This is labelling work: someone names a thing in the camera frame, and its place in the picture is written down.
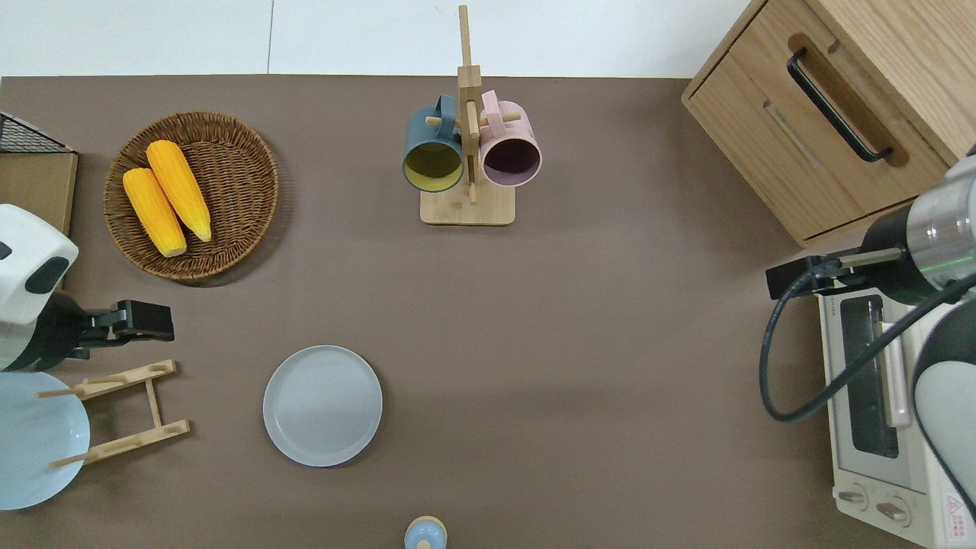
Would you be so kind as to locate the wooden plate rack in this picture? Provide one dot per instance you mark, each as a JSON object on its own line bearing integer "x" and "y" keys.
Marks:
{"x": 156, "y": 404}

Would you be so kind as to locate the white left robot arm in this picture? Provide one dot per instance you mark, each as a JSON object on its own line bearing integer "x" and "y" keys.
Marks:
{"x": 27, "y": 259}

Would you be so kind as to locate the brown table mat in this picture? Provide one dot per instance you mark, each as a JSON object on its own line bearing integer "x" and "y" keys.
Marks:
{"x": 572, "y": 343}

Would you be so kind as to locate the wooden drawer cabinet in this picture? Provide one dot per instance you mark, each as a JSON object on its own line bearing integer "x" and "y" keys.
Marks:
{"x": 770, "y": 137}

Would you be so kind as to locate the pink mug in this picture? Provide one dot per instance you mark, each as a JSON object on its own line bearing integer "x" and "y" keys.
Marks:
{"x": 509, "y": 156}

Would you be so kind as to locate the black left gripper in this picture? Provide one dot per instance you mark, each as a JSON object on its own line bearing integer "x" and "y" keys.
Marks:
{"x": 57, "y": 335}

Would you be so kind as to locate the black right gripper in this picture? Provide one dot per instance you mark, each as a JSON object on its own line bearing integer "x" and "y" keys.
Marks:
{"x": 892, "y": 259}

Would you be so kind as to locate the white toaster oven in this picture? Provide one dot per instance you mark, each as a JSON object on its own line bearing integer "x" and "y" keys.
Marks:
{"x": 862, "y": 473}

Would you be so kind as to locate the yellow corn cob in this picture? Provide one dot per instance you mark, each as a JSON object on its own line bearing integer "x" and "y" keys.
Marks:
{"x": 179, "y": 191}
{"x": 152, "y": 213}

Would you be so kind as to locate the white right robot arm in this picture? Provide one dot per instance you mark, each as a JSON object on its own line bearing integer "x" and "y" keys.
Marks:
{"x": 949, "y": 396}

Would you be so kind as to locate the light blue plate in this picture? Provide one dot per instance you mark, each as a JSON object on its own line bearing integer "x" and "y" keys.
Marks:
{"x": 38, "y": 450}

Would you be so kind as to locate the gray plate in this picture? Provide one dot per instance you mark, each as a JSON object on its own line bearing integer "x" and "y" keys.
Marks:
{"x": 322, "y": 406}

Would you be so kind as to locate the dark blue mug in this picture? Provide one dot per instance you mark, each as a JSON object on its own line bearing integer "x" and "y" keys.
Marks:
{"x": 433, "y": 164}

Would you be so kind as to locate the brown wicker basket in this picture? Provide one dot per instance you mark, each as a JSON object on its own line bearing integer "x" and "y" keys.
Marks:
{"x": 236, "y": 191}

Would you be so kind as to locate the wooden mug tree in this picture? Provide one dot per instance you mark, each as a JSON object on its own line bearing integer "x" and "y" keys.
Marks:
{"x": 467, "y": 210}

